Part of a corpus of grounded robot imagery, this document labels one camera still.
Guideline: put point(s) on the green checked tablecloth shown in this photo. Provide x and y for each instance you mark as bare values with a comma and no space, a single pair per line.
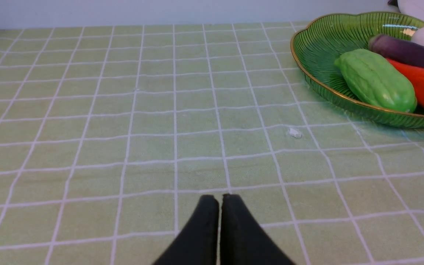
109,136

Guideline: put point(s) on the green glass leaf plate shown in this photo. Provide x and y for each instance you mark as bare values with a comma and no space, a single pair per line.
316,47

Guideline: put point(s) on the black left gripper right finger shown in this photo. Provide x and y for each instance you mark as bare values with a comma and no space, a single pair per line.
242,240

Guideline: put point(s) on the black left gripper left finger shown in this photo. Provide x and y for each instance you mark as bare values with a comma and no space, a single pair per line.
196,244

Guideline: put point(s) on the dark purple toy eggplant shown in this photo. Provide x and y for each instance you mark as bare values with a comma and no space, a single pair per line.
402,51

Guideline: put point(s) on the green toy cucumber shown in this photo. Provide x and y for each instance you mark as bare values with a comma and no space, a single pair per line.
375,81

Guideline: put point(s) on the small white paper scrap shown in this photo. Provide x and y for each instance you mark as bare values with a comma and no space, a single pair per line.
295,133

